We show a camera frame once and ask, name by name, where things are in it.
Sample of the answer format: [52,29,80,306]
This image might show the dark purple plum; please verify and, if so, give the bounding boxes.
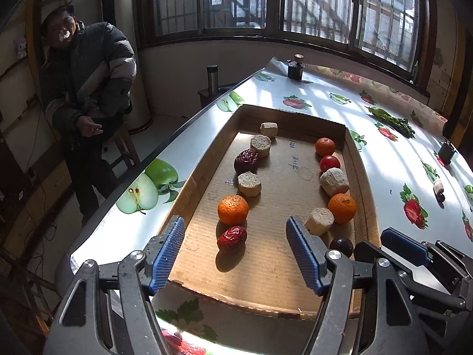
[330,236,354,258]

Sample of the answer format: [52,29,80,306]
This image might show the round brown corn cake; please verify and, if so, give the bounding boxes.
[304,208,334,235]

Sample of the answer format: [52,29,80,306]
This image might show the orange tangerine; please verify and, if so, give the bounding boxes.
[315,138,336,158]
[217,195,249,226]
[327,193,357,225]

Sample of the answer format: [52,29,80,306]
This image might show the tall beige corn cake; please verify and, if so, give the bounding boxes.
[433,179,444,196]

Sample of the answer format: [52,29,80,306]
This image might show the large beige corn cake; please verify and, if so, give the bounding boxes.
[319,167,349,197]

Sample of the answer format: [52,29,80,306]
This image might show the beige corn cake chunk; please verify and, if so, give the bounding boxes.
[237,172,262,197]

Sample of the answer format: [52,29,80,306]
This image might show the cardboard box tray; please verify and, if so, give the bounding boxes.
[169,105,379,320]

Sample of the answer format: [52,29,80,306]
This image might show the red tomato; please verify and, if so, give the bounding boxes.
[319,156,341,172]

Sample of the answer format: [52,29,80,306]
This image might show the black cup with stick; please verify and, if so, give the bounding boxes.
[438,140,456,166]

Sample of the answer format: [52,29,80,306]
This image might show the orange tangerine at tray back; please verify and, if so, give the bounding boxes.
[315,138,336,158]

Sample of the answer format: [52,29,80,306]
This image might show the wooden stool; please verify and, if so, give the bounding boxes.
[103,122,141,169]

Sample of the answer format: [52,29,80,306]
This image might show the green leafy vegetables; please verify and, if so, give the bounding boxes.
[366,106,415,139]

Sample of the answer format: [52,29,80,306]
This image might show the beige corn cake back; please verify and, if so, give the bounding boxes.
[260,122,278,139]

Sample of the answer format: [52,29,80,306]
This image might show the steel thermos bottle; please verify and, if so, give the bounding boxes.
[207,64,219,96]

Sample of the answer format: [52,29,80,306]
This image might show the dark glass jar with lid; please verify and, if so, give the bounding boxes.
[287,54,305,81]

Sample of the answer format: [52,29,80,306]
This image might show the seated man in dark jacket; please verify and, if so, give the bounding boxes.
[40,4,132,222]

